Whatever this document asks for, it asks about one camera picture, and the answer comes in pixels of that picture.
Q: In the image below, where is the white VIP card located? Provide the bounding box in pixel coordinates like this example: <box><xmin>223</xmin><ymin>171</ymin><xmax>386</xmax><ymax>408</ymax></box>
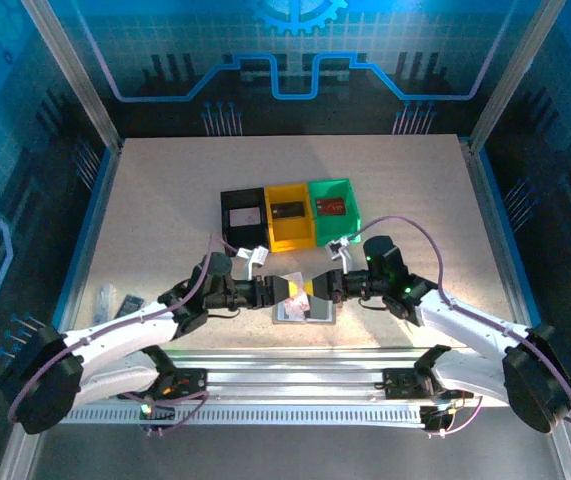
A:
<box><xmin>228</xmin><ymin>207</ymin><xmax>261</xmax><ymax>229</ymax></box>
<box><xmin>284</xmin><ymin>271</ymin><xmax>312</xmax><ymax>320</ymax></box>

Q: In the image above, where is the grey card holder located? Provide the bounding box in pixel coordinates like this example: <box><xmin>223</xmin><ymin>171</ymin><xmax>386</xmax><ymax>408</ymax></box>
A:
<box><xmin>274</xmin><ymin>294</ymin><xmax>337</xmax><ymax>325</ymax></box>

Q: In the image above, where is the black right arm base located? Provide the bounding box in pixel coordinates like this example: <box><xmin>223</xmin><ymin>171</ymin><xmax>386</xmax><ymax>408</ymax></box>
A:
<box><xmin>382</xmin><ymin>367</ymin><xmax>474</xmax><ymax>401</ymax></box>

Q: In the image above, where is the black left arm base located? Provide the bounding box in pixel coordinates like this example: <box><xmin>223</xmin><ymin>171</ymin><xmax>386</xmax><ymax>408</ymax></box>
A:
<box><xmin>117</xmin><ymin>367</ymin><xmax>210</xmax><ymax>401</ymax></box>

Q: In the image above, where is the black card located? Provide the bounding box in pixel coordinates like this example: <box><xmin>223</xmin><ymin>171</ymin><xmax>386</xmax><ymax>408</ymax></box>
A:
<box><xmin>270</xmin><ymin>201</ymin><xmax>306</xmax><ymax>220</ymax></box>

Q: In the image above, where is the red VIP card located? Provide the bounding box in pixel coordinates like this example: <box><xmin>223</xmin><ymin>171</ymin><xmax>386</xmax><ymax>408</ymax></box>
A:
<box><xmin>316</xmin><ymin>198</ymin><xmax>349</xmax><ymax>216</ymax></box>

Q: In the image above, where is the yellow plastic bin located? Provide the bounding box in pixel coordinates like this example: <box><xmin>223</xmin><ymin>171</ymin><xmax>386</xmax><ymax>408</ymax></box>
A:
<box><xmin>263</xmin><ymin>182</ymin><xmax>318</xmax><ymax>254</ymax></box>

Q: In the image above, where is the green plastic bin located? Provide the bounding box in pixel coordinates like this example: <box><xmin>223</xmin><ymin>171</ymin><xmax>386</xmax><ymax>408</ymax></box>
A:
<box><xmin>307</xmin><ymin>177</ymin><xmax>365</xmax><ymax>247</ymax></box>

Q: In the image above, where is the black plastic bin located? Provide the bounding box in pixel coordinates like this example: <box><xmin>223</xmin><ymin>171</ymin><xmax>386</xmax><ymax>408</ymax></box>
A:
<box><xmin>219</xmin><ymin>187</ymin><xmax>272</xmax><ymax>251</ymax></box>

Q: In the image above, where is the small dark flat object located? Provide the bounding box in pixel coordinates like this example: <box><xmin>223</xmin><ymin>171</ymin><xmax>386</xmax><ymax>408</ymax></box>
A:
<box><xmin>116</xmin><ymin>293</ymin><xmax>146</xmax><ymax>319</ymax></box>

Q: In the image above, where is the small grey flat object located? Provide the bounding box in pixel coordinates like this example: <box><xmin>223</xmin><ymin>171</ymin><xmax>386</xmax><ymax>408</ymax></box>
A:
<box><xmin>92</xmin><ymin>282</ymin><xmax>117</xmax><ymax>325</ymax></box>

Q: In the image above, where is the small controller board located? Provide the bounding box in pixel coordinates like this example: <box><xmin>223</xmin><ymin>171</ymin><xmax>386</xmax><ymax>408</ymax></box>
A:
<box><xmin>420</xmin><ymin>403</ymin><xmax>466</xmax><ymax>439</ymax></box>
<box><xmin>137</xmin><ymin>397</ymin><xmax>176</xmax><ymax>439</ymax></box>

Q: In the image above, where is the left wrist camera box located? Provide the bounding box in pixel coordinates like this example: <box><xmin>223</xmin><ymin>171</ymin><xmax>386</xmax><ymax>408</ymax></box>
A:
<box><xmin>236</xmin><ymin>244</ymin><xmax>270</xmax><ymax>281</ymax></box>

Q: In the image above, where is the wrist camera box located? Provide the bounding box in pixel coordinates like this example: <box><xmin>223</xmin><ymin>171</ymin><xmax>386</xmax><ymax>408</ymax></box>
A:
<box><xmin>236</xmin><ymin>244</ymin><xmax>270</xmax><ymax>281</ymax></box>
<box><xmin>324</xmin><ymin>237</ymin><xmax>354</xmax><ymax>275</ymax></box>

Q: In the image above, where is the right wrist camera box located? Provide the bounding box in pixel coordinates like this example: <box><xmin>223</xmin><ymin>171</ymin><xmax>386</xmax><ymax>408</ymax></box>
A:
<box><xmin>324</xmin><ymin>237</ymin><xmax>354</xmax><ymax>275</ymax></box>

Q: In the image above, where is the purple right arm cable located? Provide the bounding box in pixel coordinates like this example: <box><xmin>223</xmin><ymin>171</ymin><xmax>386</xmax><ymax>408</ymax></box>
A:
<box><xmin>342</xmin><ymin>215</ymin><xmax>571</xmax><ymax>434</ymax></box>

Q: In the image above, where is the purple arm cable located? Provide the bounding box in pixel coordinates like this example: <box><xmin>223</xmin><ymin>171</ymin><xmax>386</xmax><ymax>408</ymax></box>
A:
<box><xmin>7</xmin><ymin>232</ymin><xmax>239</xmax><ymax>439</ymax></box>
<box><xmin>342</xmin><ymin>215</ymin><xmax>571</xmax><ymax>434</ymax></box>

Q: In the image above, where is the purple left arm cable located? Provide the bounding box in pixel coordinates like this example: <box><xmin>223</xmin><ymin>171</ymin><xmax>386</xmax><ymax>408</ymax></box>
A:
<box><xmin>7</xmin><ymin>232</ymin><xmax>239</xmax><ymax>439</ymax></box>

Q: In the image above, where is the aluminium mounting rail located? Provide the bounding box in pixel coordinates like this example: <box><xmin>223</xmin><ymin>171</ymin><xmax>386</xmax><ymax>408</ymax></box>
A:
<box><xmin>27</xmin><ymin>347</ymin><xmax>564</xmax><ymax>409</ymax></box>

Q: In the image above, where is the slotted cable duct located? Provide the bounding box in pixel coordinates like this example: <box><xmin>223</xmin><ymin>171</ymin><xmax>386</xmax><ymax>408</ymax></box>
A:
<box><xmin>59</xmin><ymin>403</ymin><xmax>429</xmax><ymax>427</ymax></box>

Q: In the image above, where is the aluminium frame post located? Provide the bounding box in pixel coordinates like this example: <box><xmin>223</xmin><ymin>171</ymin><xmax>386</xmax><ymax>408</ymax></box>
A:
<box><xmin>467</xmin><ymin>0</ymin><xmax>569</xmax><ymax>151</ymax></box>
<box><xmin>19</xmin><ymin>0</ymin><xmax>124</xmax><ymax>154</ymax></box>

